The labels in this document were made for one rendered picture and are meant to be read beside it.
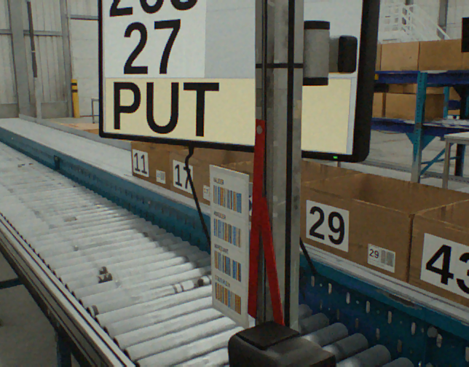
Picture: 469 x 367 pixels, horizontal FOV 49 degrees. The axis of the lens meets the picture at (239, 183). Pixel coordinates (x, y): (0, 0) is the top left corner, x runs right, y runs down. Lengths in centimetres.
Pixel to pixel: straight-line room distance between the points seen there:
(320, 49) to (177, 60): 29
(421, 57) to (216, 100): 607
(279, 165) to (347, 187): 106
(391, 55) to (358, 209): 581
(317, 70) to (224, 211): 21
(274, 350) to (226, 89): 38
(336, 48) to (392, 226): 69
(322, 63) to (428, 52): 613
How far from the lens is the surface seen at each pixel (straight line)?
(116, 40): 90
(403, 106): 660
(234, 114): 73
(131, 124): 87
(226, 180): 63
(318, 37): 58
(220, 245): 66
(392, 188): 160
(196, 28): 78
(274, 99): 55
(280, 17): 55
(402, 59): 693
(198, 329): 130
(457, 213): 135
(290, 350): 53
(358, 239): 132
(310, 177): 184
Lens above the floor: 136
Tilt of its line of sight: 12 degrees down
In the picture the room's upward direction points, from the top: straight up
